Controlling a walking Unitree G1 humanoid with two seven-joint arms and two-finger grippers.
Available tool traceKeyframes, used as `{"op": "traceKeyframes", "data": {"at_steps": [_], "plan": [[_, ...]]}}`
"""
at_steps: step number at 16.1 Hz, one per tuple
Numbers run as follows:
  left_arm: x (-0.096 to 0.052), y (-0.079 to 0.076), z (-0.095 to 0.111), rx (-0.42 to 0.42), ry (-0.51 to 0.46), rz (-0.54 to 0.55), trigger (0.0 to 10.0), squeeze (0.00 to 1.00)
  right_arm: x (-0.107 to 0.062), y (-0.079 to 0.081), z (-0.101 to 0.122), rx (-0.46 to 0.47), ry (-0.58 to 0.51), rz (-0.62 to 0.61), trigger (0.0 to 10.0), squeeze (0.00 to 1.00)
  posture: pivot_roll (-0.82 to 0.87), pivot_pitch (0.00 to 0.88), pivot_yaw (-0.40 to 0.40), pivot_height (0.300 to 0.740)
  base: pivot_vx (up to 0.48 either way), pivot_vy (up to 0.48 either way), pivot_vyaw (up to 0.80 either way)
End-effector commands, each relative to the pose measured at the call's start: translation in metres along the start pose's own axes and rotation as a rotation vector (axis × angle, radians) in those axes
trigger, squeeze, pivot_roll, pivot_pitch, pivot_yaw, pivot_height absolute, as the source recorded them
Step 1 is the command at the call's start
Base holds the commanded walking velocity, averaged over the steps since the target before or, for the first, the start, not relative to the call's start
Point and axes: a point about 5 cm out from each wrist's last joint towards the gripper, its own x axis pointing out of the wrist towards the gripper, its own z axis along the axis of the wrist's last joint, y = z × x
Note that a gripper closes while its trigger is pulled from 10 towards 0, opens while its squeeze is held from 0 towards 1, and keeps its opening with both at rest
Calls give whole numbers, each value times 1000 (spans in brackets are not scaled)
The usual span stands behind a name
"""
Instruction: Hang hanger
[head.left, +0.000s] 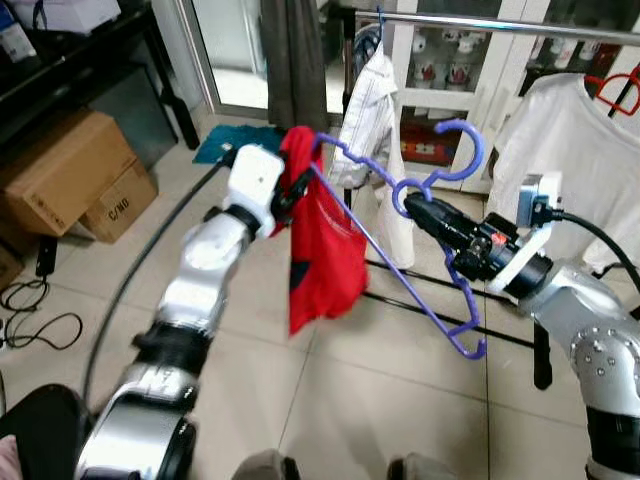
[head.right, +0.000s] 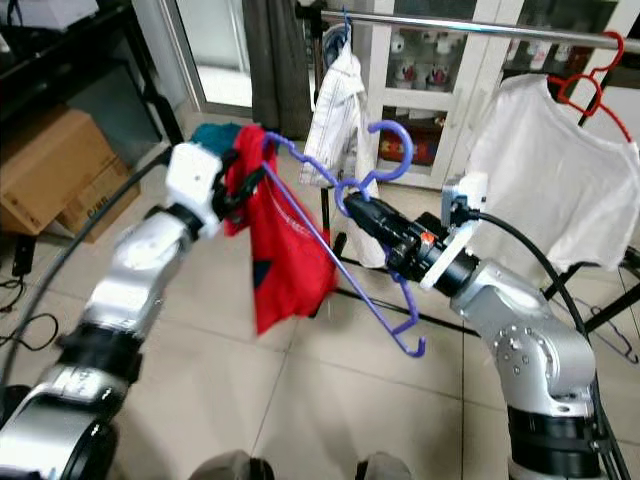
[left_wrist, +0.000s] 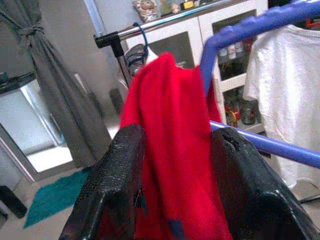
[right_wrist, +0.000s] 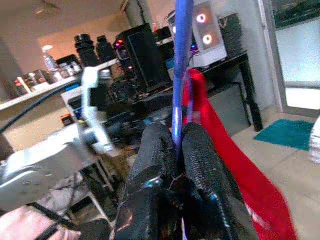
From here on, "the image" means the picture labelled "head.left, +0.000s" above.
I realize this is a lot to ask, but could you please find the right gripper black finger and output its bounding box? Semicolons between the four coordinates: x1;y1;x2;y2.
406;192;484;240
406;204;472;260

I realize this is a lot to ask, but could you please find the red printed t-shirt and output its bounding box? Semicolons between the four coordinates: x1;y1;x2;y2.
278;125;369;336

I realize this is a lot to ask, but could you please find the purple plastic clothes hanger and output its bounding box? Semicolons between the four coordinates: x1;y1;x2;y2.
310;120;488;361

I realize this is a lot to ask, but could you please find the red plastic clothes hanger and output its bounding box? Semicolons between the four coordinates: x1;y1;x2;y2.
585;65;640;119

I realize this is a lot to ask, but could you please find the blue clothes hanger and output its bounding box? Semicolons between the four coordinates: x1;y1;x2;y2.
355;8;391;61

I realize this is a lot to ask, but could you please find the red patterned box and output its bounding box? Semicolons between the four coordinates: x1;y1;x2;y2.
400;122;451;166

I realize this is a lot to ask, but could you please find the teal floor mat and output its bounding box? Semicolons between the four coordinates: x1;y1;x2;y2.
193;125;291;166

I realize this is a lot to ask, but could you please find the white striped shirt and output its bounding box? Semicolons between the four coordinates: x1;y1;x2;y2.
328;45;416;269

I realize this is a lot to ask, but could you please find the white glass door cabinet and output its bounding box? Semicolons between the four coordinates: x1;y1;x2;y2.
380;0;640;196

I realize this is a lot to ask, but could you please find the grey curtain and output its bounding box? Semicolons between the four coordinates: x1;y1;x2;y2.
260;0;331;131

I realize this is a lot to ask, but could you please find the white framed glass door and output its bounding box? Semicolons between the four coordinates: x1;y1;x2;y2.
180;0;266;116

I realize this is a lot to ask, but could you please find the small brown cardboard box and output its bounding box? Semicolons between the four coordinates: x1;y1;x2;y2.
80;158;159;244

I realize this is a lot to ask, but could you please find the grey robot right leg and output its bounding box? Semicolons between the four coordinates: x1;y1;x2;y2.
385;453;456;480

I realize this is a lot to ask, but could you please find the grey robot leg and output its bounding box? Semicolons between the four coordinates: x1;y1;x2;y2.
232;450;301;480
385;453;456;480

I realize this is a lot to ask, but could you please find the large brown cardboard box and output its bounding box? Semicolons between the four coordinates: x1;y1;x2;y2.
0;108;138;238

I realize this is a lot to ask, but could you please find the black shelf unit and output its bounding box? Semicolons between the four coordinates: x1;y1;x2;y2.
0;0;201;151

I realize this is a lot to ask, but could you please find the black power adapter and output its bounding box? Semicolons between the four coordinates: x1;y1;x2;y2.
37;235;58;278

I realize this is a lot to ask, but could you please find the grey robot left leg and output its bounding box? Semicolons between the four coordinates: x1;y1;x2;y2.
232;450;301;480

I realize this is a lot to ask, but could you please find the white flat box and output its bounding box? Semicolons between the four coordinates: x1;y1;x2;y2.
30;0;123;33

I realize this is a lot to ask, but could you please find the blue white carton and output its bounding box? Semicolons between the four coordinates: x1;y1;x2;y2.
0;0;36;63

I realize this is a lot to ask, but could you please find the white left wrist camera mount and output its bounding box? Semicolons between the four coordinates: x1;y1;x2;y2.
228;145;286;239

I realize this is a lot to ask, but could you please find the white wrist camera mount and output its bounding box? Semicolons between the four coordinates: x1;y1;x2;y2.
485;172;563;296
228;145;286;239

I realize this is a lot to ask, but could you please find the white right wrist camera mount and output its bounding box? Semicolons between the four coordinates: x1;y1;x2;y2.
485;172;563;296

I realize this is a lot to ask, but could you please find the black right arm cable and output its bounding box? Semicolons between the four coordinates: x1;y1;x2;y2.
545;208;640;279

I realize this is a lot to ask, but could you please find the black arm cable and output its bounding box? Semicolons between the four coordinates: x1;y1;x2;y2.
80;160;236;406
545;208;640;279

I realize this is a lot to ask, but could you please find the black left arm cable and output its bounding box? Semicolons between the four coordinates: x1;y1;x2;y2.
80;160;236;406

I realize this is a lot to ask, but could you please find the black clothes rack chrome rail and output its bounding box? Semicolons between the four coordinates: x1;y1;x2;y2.
335;5;640;393

